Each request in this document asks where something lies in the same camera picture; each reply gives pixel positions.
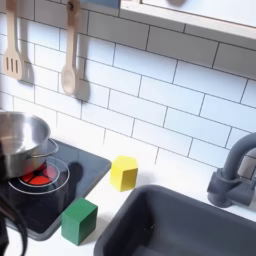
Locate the yellow block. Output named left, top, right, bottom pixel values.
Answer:
left=109, top=155, right=139, bottom=193

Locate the grey tap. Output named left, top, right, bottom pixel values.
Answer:
left=206, top=132, right=256, bottom=209

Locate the thin black cable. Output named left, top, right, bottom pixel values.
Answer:
left=0, top=193, right=29, bottom=249

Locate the wooden slotted spatula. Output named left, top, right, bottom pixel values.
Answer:
left=2, top=0, right=25, bottom=81

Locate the green block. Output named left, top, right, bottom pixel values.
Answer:
left=60, top=197, right=99, bottom=247

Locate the dark grey sink basin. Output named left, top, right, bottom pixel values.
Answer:
left=93, top=184, right=256, bottom=256

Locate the wooden spoon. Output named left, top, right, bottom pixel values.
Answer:
left=60, top=0, right=81, bottom=97

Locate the steel pot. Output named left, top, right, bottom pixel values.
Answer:
left=0, top=111, right=60, bottom=179

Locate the black stove top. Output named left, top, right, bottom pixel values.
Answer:
left=4, top=138, right=113, bottom=242

